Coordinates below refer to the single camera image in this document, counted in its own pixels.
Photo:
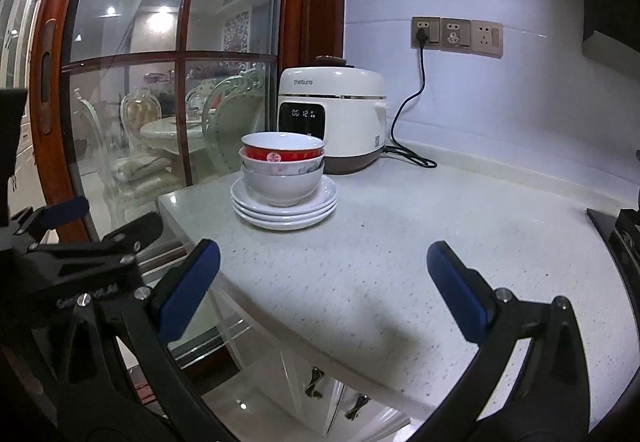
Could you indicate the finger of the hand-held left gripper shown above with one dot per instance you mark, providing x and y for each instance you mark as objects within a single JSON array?
[
  {"x": 130, "y": 234},
  {"x": 65, "y": 212}
]

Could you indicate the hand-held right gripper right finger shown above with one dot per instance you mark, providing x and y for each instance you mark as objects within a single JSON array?
[{"x": 460, "y": 294}]

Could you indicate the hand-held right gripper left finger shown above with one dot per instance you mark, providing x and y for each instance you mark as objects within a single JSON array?
[{"x": 190, "y": 292}]

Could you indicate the large white floral plate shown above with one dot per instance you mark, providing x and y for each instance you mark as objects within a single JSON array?
[{"x": 285, "y": 227}]

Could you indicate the red and white bowl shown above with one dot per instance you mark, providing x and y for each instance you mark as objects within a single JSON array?
[{"x": 280, "y": 154}]

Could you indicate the white bowl with grey flower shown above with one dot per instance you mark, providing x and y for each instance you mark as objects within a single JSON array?
[{"x": 300, "y": 168}]

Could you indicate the white ornate dining chair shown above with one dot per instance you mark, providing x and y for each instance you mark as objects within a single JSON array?
[
  {"x": 225, "y": 132},
  {"x": 140, "y": 109},
  {"x": 140, "y": 167}
]

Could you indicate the white round dining table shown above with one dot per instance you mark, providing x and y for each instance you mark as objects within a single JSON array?
[{"x": 165, "y": 129}]

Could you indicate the white base cabinet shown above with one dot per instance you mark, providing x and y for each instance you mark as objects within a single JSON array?
[{"x": 290, "y": 362}]

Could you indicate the black gas stove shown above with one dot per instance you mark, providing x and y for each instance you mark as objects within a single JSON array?
[{"x": 620, "y": 232}]

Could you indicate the cream rice cooker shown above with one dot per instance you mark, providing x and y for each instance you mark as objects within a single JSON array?
[{"x": 350, "y": 122}]

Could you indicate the wooden framed glass door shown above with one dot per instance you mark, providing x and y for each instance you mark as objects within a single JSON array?
[{"x": 310, "y": 22}]

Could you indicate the grey wall socket panel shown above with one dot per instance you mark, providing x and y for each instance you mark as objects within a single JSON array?
[
  {"x": 485, "y": 39},
  {"x": 456, "y": 37},
  {"x": 435, "y": 34}
]

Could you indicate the black wall plug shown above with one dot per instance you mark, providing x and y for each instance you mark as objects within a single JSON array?
[{"x": 421, "y": 36}]

